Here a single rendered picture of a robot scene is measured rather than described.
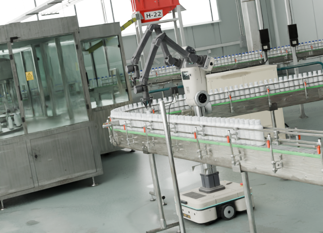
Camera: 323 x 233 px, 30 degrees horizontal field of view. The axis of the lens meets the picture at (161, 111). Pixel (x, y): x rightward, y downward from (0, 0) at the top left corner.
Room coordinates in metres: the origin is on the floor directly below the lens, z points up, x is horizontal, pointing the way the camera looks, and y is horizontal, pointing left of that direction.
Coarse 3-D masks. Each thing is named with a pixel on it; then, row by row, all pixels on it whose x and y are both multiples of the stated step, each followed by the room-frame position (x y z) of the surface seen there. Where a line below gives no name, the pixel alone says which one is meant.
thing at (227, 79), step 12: (228, 72) 9.44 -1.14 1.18; (240, 72) 9.19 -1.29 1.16; (252, 72) 9.24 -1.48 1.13; (264, 72) 9.25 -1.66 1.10; (276, 72) 9.27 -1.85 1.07; (216, 84) 9.15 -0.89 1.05; (228, 84) 9.17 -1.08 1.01; (264, 120) 9.24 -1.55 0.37; (276, 120) 9.26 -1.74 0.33; (264, 132) 9.23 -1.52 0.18
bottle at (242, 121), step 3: (240, 120) 4.02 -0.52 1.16; (243, 120) 4.01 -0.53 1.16; (240, 123) 4.02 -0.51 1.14; (243, 123) 4.01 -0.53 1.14; (240, 126) 4.01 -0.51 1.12; (243, 126) 4.00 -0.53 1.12; (240, 132) 4.01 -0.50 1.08; (243, 132) 4.00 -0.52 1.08; (240, 135) 4.02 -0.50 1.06; (243, 135) 4.00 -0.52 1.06; (243, 141) 4.00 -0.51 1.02
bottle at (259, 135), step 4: (256, 120) 3.88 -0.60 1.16; (256, 124) 3.85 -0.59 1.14; (260, 124) 3.85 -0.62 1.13; (256, 128) 3.84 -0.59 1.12; (260, 128) 3.84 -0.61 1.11; (256, 132) 3.85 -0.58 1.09; (260, 132) 3.84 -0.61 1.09; (256, 136) 3.85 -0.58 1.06; (260, 136) 3.84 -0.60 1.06; (256, 144) 3.86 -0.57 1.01; (260, 144) 3.84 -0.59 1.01; (264, 144) 3.85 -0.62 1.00
